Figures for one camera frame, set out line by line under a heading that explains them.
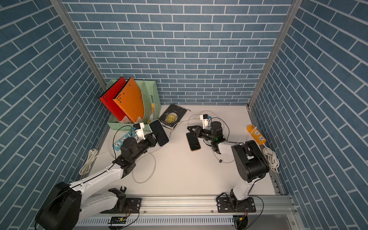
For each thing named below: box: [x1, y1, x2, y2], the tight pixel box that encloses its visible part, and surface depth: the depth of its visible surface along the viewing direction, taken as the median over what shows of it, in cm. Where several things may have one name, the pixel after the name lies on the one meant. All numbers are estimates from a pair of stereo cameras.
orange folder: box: [113, 76, 146, 123], surface depth 96 cm
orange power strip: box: [246, 124, 267, 146], surface depth 101 cm
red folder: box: [98, 76, 128, 122], surface depth 89 cm
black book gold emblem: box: [158, 103, 187, 130], surface depth 114 cm
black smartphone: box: [148, 118, 170, 147], surface depth 79 cm
